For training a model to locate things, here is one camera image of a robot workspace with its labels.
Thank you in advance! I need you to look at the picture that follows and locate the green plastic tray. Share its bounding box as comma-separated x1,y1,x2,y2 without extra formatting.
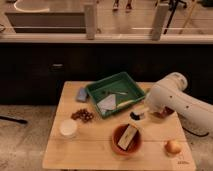
86,72,145,119

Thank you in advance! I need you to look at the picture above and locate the pile of brown nuts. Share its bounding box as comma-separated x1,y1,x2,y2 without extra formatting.
71,108,94,123

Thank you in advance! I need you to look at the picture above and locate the yellow stick in tray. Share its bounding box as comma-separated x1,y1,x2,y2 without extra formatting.
116,100,133,108

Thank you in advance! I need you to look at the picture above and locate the yellow onion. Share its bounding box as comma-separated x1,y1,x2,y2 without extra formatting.
165,140,182,155

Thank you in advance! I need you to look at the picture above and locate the white paper cup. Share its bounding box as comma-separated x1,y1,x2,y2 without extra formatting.
59,119,78,138

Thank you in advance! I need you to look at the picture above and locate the white paper in tray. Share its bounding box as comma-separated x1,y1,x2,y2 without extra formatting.
97,94,116,115

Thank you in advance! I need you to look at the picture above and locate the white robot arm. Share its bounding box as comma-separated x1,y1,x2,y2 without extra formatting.
145,72,213,133

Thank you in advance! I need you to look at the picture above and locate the black cable on floor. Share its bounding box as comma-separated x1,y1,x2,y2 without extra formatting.
182,126,211,138

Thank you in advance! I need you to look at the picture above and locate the blue sponge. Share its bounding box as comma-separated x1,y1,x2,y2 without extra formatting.
76,87,88,102

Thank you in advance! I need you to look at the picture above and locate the person's shoe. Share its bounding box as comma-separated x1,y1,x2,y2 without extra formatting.
125,3,132,12
112,2,119,11

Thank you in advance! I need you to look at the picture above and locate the white black dish brush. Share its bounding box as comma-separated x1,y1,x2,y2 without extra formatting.
130,107,149,120

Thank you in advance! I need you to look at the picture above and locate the person's right shoe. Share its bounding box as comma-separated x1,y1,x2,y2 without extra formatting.
125,3,132,12

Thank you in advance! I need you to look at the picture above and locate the black object on floor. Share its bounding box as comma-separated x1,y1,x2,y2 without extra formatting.
0,116,28,124

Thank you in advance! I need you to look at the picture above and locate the wooden block in bowl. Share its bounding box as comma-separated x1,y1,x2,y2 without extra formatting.
118,125,137,150

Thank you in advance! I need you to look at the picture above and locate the dark red bowl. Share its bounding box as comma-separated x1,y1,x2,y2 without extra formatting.
152,107,174,118

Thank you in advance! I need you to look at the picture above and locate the person's left shoe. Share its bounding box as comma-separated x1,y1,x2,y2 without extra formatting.
112,2,119,11

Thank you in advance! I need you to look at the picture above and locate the orange bowl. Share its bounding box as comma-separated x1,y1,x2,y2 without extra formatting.
111,124,142,156

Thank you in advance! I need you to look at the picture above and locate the wooden table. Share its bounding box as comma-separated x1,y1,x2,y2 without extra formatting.
42,81,196,171

